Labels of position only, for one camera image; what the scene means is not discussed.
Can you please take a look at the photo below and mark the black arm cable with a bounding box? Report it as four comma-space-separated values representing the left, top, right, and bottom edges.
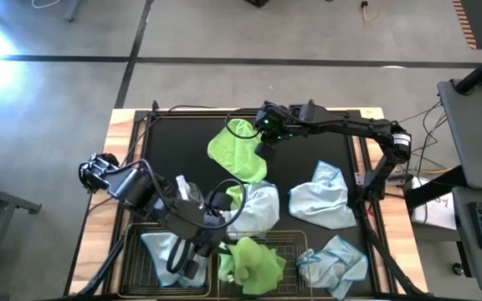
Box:
223, 107, 264, 140
205, 178, 248, 231

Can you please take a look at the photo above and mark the black monitor pole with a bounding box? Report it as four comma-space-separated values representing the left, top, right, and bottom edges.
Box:
454, 43, 482, 95

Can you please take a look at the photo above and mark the light blue microfiber towel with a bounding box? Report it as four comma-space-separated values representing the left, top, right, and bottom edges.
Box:
288, 161, 358, 231
219, 180, 280, 239
295, 234, 370, 301
140, 232, 211, 288

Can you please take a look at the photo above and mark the black floor cable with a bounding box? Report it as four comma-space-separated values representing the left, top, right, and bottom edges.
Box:
395, 99, 449, 168

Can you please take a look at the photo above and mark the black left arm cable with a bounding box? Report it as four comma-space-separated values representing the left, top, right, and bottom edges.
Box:
205, 178, 248, 231

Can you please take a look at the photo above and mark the grey desk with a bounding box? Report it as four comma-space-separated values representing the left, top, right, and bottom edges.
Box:
452, 186, 482, 294
436, 78, 482, 191

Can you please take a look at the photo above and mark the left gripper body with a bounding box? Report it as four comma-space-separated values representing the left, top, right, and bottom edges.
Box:
173, 192, 236, 278

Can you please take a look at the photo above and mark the gold wire basket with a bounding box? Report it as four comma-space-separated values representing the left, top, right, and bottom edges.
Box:
115, 224, 213, 300
217, 229, 313, 300

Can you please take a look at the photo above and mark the thin black cable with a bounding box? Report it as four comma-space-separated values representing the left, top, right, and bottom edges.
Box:
126, 103, 221, 160

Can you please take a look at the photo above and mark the white paper sheet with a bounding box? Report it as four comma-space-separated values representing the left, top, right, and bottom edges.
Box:
410, 175, 458, 231

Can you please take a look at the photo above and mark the grey metal table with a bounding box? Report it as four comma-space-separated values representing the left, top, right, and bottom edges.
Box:
0, 166, 44, 301

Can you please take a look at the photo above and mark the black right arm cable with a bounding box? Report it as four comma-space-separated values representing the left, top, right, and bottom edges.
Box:
223, 107, 264, 140

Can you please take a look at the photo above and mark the black table mat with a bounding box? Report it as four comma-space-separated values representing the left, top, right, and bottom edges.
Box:
136, 112, 376, 298

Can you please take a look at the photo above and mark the yellow cable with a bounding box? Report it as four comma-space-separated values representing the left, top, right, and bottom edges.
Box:
360, 0, 388, 24
412, 166, 452, 175

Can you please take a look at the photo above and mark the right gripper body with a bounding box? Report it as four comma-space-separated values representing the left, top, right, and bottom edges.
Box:
254, 101, 307, 162

